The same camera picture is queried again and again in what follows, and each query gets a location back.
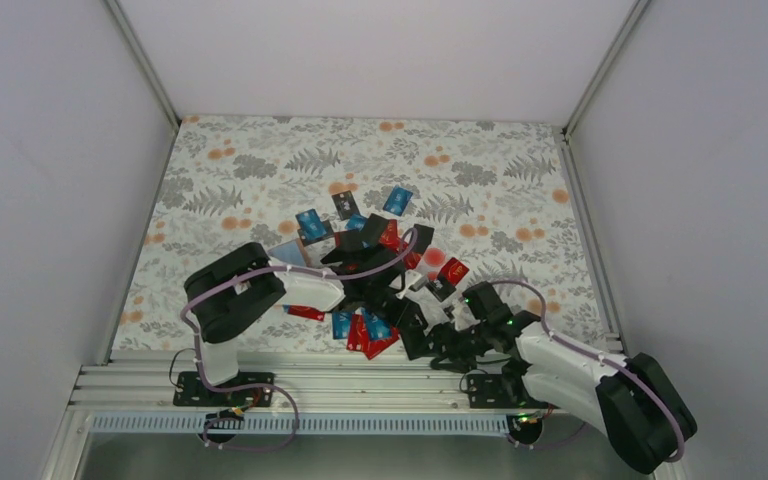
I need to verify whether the red card bottom centre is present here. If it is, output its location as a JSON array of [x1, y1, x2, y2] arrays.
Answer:
[[346, 311, 400, 360]]

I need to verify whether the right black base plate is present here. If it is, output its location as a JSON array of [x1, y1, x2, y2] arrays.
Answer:
[[462, 373, 548, 410]]

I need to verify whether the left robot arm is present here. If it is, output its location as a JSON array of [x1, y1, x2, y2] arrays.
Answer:
[[180, 241, 417, 405]]

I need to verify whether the red card bottom left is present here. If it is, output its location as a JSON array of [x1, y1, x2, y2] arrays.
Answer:
[[283, 305, 325, 322]]

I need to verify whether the blue card far left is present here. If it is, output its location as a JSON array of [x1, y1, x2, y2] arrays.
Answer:
[[296, 209, 327, 241]]

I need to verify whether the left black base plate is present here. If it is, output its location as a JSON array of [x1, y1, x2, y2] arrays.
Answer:
[[172, 371, 275, 407]]

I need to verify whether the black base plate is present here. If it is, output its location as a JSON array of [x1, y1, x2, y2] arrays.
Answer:
[[462, 373, 548, 410], [172, 371, 275, 407]]

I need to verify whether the blue logo card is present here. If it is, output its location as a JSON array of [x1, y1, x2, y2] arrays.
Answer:
[[362, 309, 393, 341]]

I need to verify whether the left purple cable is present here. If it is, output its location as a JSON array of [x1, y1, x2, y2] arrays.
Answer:
[[179, 227, 420, 455]]

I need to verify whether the tan leather card holder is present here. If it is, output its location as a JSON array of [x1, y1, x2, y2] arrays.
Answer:
[[267, 238, 310, 266]]

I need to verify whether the aluminium rail frame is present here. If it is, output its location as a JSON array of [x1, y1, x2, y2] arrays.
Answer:
[[69, 351, 665, 415]]

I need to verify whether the red card top centre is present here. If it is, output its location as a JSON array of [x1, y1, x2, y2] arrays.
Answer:
[[379, 219, 402, 252]]

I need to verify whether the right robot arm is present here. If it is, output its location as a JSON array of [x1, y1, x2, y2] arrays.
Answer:
[[425, 279, 698, 474]]

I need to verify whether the red card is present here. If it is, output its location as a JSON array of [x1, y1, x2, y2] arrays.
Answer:
[[438, 257, 470, 286], [283, 305, 325, 322], [346, 311, 400, 360], [379, 219, 402, 252]]

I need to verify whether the blue card top right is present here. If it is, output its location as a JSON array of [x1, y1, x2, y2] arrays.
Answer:
[[382, 186, 413, 216]]

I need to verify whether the floral patterned table mat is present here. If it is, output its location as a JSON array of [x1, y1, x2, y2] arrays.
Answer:
[[113, 115, 606, 351]]

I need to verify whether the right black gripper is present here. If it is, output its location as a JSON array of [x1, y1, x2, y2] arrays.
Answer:
[[415, 321, 492, 375]]

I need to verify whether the black card bottom right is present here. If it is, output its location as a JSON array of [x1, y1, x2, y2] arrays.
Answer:
[[397, 318, 432, 361]]

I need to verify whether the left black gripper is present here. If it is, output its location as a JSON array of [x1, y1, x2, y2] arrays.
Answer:
[[363, 287, 427, 334]]

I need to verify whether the black card upper right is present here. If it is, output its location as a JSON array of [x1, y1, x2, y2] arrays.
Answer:
[[412, 224, 435, 255]]

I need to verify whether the red card right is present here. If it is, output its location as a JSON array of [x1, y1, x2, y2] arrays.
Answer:
[[438, 257, 470, 286]]

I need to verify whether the black card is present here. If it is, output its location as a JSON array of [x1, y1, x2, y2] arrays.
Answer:
[[412, 224, 435, 255], [397, 318, 432, 361]]

